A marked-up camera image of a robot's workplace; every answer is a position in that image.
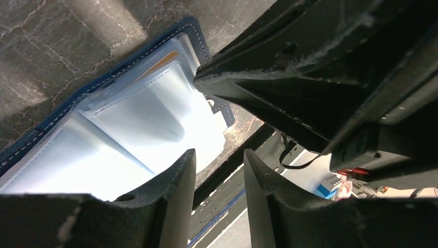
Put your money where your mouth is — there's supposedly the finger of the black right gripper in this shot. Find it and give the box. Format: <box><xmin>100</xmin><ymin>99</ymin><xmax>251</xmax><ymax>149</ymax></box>
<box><xmin>194</xmin><ymin>20</ymin><xmax>411</xmax><ymax>153</ymax></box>

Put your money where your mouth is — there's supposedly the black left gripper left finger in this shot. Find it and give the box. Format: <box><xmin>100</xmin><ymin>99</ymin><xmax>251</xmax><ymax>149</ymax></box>
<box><xmin>1</xmin><ymin>149</ymin><xmax>196</xmax><ymax>247</ymax></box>

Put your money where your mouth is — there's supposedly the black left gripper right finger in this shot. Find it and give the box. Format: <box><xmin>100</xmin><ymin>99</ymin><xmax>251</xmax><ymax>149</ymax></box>
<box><xmin>243</xmin><ymin>149</ymin><xmax>437</xmax><ymax>247</ymax></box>

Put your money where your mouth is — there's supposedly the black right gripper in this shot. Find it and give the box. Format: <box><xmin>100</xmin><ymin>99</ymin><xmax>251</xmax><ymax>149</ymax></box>
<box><xmin>212</xmin><ymin>1</ymin><xmax>437</xmax><ymax>189</ymax></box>

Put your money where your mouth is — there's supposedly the blue leather card holder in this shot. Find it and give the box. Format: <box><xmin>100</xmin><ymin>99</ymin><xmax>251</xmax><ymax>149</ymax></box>
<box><xmin>1</xmin><ymin>17</ymin><xmax>234</xmax><ymax>201</ymax></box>

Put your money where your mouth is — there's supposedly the gold VIP card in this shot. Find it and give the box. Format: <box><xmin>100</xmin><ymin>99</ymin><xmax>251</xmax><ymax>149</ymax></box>
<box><xmin>136</xmin><ymin>51</ymin><xmax>179</xmax><ymax>81</ymax></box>

